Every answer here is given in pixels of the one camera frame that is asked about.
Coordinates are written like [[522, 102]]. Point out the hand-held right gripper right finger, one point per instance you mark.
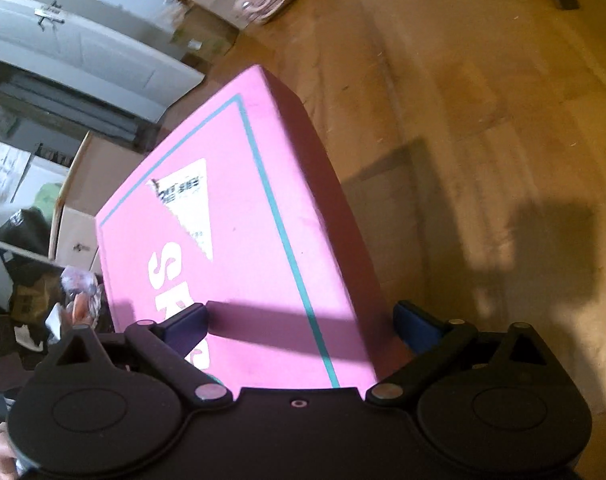
[[417, 327]]

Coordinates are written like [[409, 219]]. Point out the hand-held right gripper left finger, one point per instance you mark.
[[188, 327]]

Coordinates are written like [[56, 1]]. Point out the pink box lid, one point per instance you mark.
[[263, 185]]

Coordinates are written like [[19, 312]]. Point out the crumpled clear plastic wrap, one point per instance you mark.
[[80, 287]]

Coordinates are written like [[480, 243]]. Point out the large cardboard box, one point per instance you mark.
[[78, 220]]

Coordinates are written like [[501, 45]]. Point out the black plastic bag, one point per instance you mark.
[[23, 225]]

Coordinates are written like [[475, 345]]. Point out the brown cardboard box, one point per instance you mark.
[[203, 35]]

